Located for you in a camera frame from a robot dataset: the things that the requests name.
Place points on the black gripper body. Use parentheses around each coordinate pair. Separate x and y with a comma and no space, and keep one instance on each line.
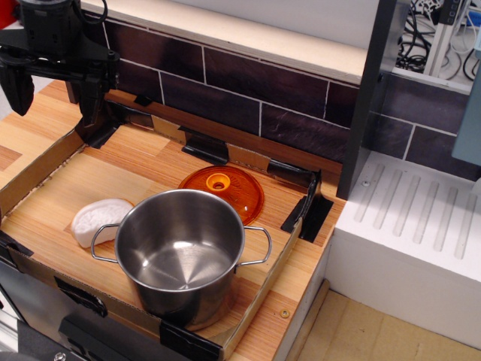
(52,43)

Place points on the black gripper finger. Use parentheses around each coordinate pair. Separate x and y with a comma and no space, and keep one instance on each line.
(91,99)
(18,88)

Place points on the stainless steel pot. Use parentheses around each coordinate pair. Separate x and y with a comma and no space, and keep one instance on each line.
(181,250)

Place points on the orange transparent pot lid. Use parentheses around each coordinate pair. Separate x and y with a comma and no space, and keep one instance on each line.
(237,187)

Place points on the white toy bread slice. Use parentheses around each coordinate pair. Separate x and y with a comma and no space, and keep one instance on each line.
(93,216)

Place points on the light wooden shelf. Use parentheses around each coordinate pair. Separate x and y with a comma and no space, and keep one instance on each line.
(255,40)

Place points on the brass screw in tabletop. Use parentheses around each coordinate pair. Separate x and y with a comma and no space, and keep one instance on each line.
(284,313)

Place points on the white ridged drainboard sink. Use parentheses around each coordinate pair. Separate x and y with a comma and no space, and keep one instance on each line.
(407,243)

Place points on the dark grey vertical post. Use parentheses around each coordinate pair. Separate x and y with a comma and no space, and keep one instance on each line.
(380,61)

